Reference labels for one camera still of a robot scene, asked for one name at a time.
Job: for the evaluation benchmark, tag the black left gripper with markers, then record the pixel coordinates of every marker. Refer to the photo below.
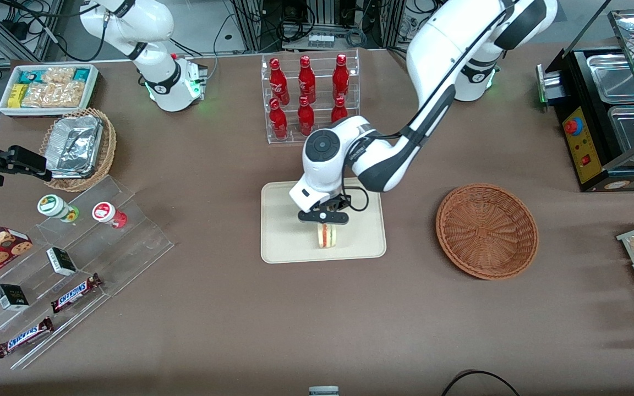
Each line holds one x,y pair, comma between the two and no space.
338,203

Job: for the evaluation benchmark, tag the triangle sandwich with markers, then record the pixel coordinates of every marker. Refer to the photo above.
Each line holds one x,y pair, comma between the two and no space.
326,236

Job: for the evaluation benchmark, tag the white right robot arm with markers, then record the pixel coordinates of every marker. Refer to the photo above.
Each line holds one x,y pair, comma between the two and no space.
152,27

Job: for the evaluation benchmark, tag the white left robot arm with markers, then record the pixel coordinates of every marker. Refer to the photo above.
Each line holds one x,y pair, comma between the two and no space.
460,49

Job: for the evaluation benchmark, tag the cream rectangular tray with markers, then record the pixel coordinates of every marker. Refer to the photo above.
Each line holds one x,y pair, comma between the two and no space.
284,231

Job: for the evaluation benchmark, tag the light wicker basket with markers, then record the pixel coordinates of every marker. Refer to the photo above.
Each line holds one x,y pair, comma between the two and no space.
107,159

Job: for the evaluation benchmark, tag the brown wicker basket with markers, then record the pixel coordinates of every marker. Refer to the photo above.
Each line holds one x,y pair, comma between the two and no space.
487,231

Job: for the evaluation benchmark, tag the white snack bin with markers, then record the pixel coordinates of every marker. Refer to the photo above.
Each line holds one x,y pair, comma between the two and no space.
42,113

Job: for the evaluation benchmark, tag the green-lid sunflower jar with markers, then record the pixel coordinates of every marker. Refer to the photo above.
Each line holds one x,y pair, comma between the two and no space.
50,205

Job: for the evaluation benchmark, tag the silver foil package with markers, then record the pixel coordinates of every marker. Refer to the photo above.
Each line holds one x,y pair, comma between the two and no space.
75,146

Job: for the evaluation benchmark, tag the yellow snack packet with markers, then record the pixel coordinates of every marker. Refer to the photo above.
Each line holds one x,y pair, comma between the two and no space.
17,95

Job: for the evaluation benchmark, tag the clear acrylic bottle rack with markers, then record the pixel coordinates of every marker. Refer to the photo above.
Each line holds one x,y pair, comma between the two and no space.
320,137

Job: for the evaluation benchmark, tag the teal snack packet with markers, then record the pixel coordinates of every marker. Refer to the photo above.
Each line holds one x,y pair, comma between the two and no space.
81,73
32,76

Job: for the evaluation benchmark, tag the red cola bottle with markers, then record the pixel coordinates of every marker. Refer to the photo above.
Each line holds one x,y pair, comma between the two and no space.
306,77
277,80
278,120
305,116
340,74
339,116

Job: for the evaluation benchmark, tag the red-lid jar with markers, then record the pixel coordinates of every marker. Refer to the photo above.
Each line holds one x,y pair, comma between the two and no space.
103,212

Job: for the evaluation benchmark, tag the small black carton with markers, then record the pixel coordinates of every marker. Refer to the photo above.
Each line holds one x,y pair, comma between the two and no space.
11,297
61,261

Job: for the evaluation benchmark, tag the Snickers chocolate bar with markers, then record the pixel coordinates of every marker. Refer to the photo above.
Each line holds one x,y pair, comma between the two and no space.
22,336
75,292

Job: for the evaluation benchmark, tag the clear acrylic stepped stand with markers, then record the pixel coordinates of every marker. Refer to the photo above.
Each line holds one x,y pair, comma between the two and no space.
141,242

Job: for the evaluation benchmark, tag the grey device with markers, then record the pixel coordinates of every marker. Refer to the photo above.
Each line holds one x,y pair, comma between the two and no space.
323,391

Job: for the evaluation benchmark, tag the black food warmer machine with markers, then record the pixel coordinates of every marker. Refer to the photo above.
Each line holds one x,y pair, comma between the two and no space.
584,148

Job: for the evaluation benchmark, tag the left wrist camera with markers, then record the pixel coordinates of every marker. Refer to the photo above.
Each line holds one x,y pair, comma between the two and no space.
322,218

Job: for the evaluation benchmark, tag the aluminium frame post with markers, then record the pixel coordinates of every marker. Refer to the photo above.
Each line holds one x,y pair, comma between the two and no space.
388,22
251,25

